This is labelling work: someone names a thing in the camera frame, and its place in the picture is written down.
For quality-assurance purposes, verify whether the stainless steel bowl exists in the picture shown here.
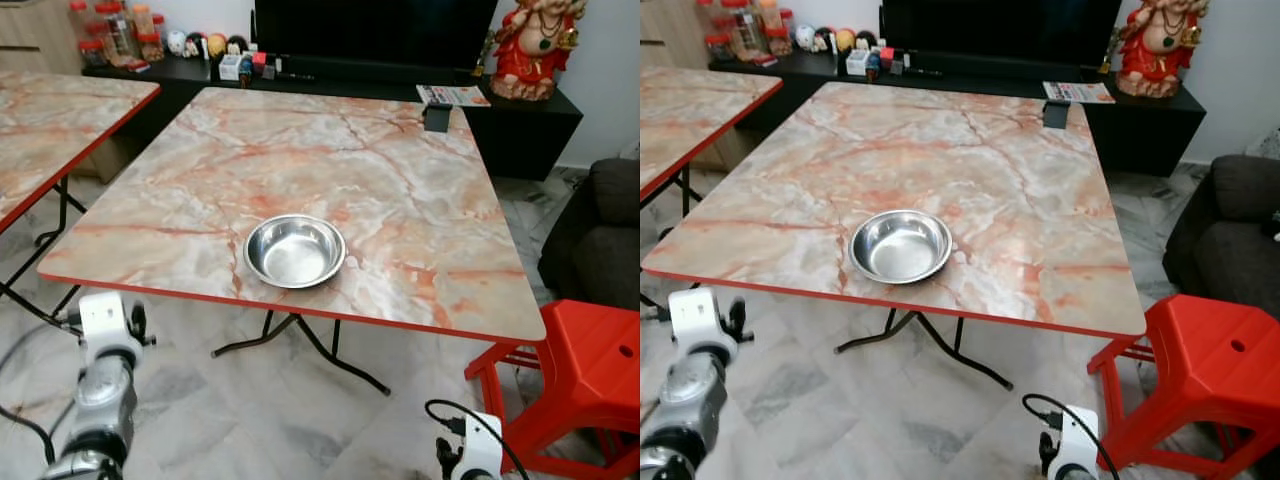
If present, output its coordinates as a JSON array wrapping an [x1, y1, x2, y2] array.
[[849, 209, 953, 285], [243, 214, 347, 290]]

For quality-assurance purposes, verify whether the dark grey fabric sofa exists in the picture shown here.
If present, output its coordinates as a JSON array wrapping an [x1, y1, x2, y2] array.
[[539, 157, 641, 312], [1163, 153, 1280, 322]]

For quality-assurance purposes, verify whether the red plastic stool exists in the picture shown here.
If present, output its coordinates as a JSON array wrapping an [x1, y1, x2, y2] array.
[[465, 298, 641, 480], [1088, 294, 1280, 480]]

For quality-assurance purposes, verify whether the black tv console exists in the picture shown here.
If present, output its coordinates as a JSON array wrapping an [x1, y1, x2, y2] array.
[[709, 49, 1209, 180], [85, 54, 585, 183]]

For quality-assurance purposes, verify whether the large clear jar red lid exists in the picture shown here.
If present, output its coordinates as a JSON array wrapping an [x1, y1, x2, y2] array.
[[95, 2, 138, 64], [721, 0, 767, 60]]

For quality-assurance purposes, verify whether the light wooden cabinet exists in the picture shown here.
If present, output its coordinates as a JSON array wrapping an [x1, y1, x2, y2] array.
[[640, 0, 714, 70], [0, 0, 84, 77]]

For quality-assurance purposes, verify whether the red laughing buddha statue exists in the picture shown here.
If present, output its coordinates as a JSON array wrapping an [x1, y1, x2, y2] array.
[[488, 0, 587, 102], [1114, 0, 1212, 100]]

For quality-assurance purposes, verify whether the printed paper leaflet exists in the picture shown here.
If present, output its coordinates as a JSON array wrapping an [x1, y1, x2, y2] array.
[[1042, 80, 1117, 105], [416, 85, 493, 109]]

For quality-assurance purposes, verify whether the black flat television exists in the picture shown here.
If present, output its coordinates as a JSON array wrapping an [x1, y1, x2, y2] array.
[[879, 0, 1124, 70], [252, 0, 500, 74]]

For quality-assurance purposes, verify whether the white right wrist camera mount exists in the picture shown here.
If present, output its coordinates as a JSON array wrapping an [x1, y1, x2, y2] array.
[[1044, 404, 1102, 480], [459, 411, 506, 480]]

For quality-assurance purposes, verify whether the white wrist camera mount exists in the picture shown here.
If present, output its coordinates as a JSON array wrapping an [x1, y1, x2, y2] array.
[[1044, 404, 1102, 480], [667, 286, 737, 347], [77, 291, 139, 351], [459, 411, 506, 480]]

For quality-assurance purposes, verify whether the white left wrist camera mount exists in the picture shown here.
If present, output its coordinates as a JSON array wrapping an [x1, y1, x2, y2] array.
[[77, 291, 139, 351], [667, 286, 737, 347]]

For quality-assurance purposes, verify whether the black metal table leg frame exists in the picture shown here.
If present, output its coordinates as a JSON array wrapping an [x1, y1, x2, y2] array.
[[211, 310, 392, 396], [0, 176, 87, 332], [835, 307, 1014, 392], [640, 166, 703, 235]]

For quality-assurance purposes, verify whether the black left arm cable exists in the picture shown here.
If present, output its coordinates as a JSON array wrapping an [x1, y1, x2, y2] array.
[[0, 402, 58, 467]]

